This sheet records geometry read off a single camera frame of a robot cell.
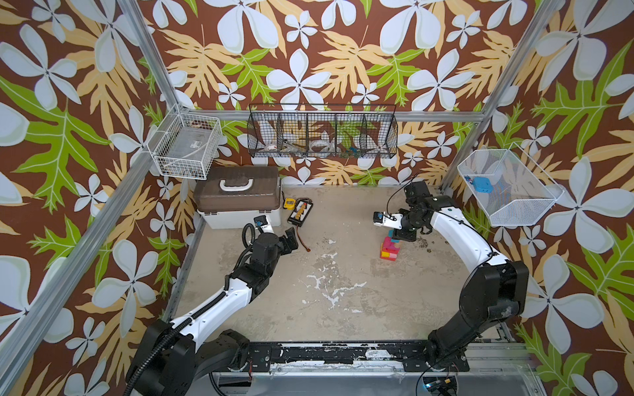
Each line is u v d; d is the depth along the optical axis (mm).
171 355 397
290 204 1113
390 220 750
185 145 856
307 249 985
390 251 937
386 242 909
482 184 858
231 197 889
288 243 738
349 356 750
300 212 1093
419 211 624
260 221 708
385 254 938
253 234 616
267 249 606
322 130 978
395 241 887
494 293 447
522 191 770
